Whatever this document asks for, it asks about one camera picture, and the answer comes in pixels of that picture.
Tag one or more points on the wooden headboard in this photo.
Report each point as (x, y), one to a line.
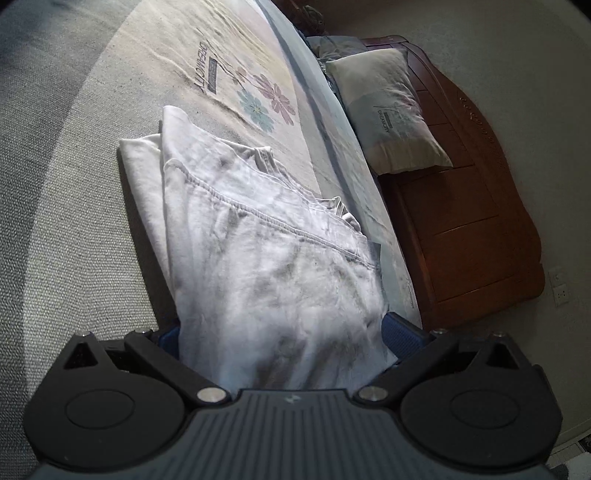
(471, 221)

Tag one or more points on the white printed t-shirt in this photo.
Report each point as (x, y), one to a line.
(268, 267)

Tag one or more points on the bed with striped sheet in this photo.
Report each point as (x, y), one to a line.
(69, 184)

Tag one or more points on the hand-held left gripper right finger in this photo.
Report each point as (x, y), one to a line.
(404, 334)

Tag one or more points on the small pale blue pillow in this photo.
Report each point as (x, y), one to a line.
(332, 48)

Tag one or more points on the large printed pillow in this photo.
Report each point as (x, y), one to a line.
(392, 110)

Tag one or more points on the grey bundle on nightstand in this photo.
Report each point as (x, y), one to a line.
(316, 16)

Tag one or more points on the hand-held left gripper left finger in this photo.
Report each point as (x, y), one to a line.
(167, 338)

